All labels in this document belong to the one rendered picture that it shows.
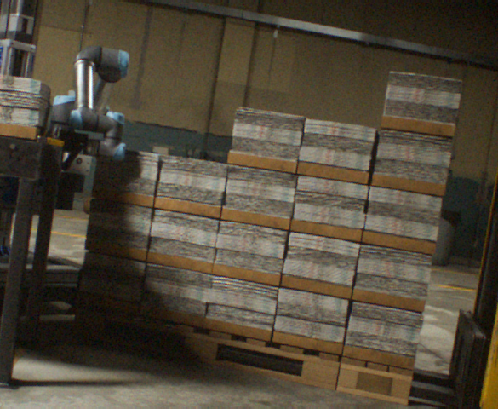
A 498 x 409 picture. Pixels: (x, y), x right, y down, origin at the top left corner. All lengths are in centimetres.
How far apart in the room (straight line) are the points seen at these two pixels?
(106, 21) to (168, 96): 127
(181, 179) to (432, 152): 102
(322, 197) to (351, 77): 730
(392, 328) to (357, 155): 70
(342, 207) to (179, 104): 700
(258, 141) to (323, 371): 96
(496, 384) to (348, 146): 105
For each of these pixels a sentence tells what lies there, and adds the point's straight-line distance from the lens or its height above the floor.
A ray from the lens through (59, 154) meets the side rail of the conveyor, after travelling 285.
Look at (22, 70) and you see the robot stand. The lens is 357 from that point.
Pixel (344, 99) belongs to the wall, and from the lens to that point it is 1005.
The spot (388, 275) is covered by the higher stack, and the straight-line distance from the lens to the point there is 286.
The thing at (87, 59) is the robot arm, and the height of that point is 119.
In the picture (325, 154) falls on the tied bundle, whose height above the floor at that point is 93.
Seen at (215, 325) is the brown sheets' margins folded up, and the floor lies 17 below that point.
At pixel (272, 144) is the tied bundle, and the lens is 290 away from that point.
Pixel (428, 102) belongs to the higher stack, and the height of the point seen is 119.
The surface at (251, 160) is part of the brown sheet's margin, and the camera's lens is 291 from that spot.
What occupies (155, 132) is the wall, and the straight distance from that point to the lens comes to 968.
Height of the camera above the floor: 80
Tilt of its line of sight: 3 degrees down
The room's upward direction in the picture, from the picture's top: 9 degrees clockwise
